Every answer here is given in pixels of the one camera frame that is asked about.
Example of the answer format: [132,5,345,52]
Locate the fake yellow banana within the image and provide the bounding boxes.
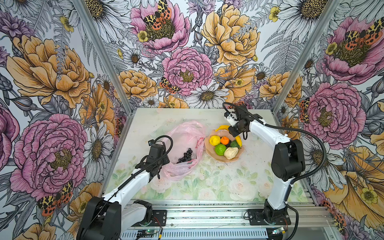
[215,125,243,147]

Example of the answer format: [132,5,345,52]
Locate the fake orange tangerine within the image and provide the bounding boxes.
[220,136,232,146]

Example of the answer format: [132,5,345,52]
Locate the fake pale yellow pear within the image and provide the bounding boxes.
[224,147,239,160]

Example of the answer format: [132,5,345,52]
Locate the fake yellow lemon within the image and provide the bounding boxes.
[209,135,221,147]

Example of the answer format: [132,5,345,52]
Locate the fake green lime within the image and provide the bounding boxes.
[215,144,227,156]

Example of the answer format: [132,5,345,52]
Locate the fake dark grape bunch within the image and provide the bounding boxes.
[177,148,193,164]

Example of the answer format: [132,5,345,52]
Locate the pink printed plastic bag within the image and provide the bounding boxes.
[161,121,206,181]

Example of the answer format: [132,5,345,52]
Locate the fake dark avocado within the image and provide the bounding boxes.
[230,141,241,149]

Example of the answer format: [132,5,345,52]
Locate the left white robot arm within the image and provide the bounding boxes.
[76,140,173,240]

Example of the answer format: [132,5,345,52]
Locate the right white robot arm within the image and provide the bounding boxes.
[223,102,305,225]

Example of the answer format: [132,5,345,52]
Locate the left green circuit board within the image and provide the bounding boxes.
[136,230,163,240]

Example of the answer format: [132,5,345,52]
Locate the green circuit board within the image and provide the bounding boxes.
[136,230,163,240]
[271,227,286,235]

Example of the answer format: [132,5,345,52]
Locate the right green circuit board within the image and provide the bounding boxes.
[271,227,286,235]

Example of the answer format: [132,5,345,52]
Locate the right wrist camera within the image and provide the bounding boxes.
[224,112,238,127]

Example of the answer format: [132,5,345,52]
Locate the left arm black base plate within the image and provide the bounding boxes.
[149,210,168,227]

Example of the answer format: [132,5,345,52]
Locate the left aluminium corner post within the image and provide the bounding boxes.
[74,1,134,117]

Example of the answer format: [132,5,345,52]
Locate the aluminium corner post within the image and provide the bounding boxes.
[272,1,340,114]
[74,1,134,117]

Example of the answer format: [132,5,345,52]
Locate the right aluminium corner post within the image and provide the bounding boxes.
[272,1,340,114]

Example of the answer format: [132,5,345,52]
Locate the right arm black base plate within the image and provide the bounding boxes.
[244,208,292,226]

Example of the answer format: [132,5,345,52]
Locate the white ventilated cable duct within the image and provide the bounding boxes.
[120,228,269,240]

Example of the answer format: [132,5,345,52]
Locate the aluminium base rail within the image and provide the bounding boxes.
[122,200,334,232]

